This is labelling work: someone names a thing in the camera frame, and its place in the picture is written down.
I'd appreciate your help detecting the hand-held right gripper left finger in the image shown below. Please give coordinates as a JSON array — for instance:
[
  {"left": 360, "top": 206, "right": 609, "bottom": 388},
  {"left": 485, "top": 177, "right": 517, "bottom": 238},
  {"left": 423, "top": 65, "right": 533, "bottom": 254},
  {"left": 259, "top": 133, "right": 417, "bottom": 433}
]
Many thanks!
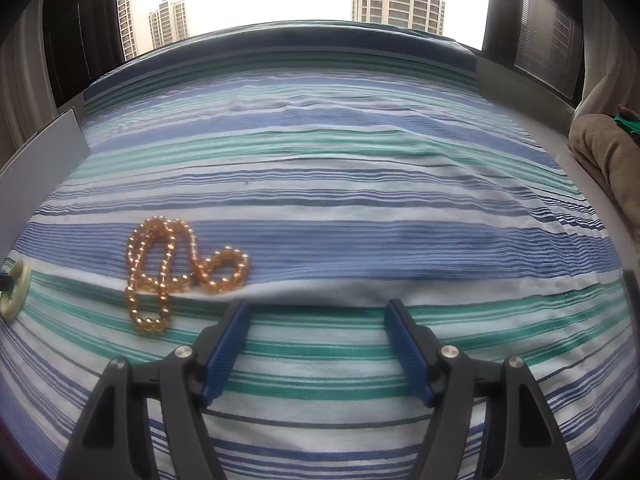
[{"left": 60, "top": 300, "right": 253, "bottom": 480}]

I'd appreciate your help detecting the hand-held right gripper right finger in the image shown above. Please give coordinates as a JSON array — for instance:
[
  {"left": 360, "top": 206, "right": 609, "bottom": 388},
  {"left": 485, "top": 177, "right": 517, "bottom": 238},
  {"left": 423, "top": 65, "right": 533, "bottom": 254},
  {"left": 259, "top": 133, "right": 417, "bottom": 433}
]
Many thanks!
[{"left": 384, "top": 298, "right": 577, "bottom": 480}]

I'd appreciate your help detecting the pale green jade bangle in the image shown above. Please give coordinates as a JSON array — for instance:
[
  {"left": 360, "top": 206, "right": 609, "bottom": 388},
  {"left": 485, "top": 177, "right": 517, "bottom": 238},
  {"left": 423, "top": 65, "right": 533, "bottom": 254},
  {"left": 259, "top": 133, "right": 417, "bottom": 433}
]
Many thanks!
[{"left": 0, "top": 256, "right": 32, "bottom": 322}]

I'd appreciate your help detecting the gold bead necklace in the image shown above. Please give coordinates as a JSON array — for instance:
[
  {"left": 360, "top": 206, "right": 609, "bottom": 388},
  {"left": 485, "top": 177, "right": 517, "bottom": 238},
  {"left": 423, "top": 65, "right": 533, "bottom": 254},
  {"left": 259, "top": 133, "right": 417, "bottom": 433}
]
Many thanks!
[{"left": 125, "top": 216, "right": 253, "bottom": 334}]

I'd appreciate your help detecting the white cardboard box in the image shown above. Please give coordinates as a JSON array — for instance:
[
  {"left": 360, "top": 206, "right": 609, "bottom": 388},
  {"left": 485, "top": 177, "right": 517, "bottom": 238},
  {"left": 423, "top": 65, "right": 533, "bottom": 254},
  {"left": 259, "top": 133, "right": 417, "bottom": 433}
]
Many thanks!
[{"left": 0, "top": 107, "right": 91, "bottom": 262}]

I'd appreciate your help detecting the striped blue green blanket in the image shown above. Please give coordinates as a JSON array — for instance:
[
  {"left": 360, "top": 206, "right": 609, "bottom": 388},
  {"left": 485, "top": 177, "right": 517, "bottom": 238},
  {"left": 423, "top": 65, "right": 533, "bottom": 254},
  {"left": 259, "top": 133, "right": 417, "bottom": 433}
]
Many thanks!
[{"left": 0, "top": 21, "right": 640, "bottom": 480}]

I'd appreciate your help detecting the beige curtain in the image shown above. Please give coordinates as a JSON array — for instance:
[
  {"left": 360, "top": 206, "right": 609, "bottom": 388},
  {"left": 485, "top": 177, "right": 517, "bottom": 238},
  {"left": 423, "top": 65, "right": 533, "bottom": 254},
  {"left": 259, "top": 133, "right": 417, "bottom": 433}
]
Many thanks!
[{"left": 0, "top": 7, "right": 53, "bottom": 153}]

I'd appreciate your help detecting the dark window blind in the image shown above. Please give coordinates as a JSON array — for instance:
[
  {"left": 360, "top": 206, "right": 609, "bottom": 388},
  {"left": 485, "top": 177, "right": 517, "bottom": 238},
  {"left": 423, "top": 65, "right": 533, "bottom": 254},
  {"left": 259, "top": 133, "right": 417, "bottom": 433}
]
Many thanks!
[
  {"left": 514, "top": 0, "right": 584, "bottom": 100},
  {"left": 42, "top": 0, "right": 126, "bottom": 107}
]

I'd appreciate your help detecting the brown folded cloth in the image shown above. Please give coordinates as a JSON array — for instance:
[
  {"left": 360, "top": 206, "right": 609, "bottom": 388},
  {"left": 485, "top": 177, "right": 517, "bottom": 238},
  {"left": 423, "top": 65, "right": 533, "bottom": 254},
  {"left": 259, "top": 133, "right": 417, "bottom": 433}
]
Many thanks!
[{"left": 567, "top": 112, "right": 640, "bottom": 248}]

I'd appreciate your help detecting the narrow apartment building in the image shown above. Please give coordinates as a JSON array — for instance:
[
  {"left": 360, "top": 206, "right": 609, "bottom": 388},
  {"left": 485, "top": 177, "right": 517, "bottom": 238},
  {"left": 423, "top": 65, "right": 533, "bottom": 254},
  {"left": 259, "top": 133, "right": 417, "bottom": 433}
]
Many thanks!
[
  {"left": 148, "top": 0, "right": 194, "bottom": 51},
  {"left": 117, "top": 0, "right": 147, "bottom": 59}
]

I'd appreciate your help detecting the green cloth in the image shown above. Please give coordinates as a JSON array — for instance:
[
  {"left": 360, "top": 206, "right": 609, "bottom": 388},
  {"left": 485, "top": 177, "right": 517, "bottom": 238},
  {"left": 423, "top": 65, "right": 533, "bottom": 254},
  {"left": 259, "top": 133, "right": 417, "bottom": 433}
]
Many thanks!
[{"left": 614, "top": 112, "right": 640, "bottom": 137}]

